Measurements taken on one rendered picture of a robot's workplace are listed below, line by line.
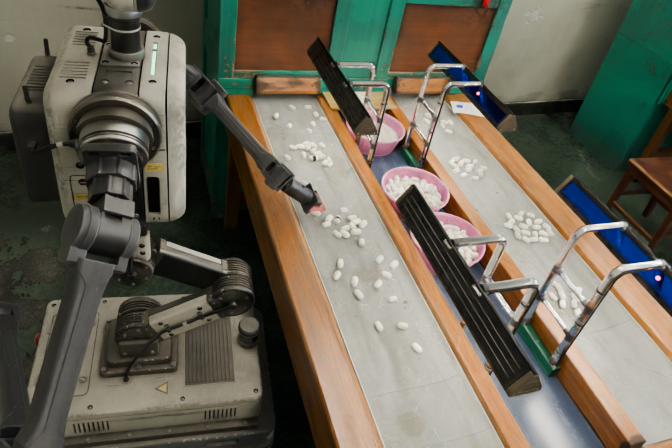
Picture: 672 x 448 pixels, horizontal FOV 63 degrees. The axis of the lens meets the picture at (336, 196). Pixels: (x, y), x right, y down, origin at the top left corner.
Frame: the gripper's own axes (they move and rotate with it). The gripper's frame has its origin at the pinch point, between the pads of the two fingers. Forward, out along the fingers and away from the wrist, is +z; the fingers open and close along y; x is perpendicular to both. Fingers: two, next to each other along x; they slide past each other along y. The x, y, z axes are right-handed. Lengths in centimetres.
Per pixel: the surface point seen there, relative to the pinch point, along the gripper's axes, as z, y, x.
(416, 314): 12, -49, -8
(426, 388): 6, -72, -3
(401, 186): 28.7, 11.0, -21.5
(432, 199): 35.7, 1.9, -27.5
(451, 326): 16, -57, -15
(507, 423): 16, -87, -15
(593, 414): 42, -89, -30
